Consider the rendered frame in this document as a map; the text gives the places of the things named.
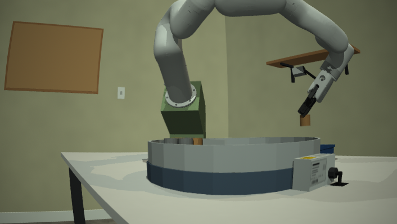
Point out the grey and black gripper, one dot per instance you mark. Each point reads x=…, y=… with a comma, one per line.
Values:
x=317, y=91

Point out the blue plastic crate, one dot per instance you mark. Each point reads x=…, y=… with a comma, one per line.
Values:
x=327, y=149

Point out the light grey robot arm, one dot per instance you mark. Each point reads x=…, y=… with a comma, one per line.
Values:
x=187, y=15

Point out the bronze bushing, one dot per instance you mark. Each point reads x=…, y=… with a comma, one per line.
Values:
x=197, y=141
x=305, y=121

